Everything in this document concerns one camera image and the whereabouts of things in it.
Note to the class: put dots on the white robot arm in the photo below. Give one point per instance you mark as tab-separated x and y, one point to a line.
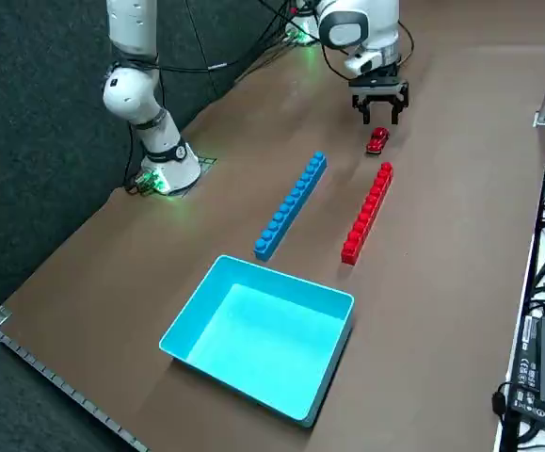
304	29
131	94

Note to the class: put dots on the red toy building block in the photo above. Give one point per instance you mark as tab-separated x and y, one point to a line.
383	176
386	168

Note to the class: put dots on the aluminium table edge rail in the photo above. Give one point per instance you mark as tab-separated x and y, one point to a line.
41	367

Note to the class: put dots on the long blue studded brick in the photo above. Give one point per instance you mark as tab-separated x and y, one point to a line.
294	200

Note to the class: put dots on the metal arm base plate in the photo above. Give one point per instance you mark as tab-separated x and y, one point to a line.
207	161

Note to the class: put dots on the white side bench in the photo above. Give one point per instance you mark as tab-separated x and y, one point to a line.
528	282

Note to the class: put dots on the teal plastic bin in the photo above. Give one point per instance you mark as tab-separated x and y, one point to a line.
262	343

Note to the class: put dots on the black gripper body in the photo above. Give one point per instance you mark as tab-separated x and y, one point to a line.
379	84

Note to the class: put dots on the red toy car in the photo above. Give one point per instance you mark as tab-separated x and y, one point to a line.
378	140

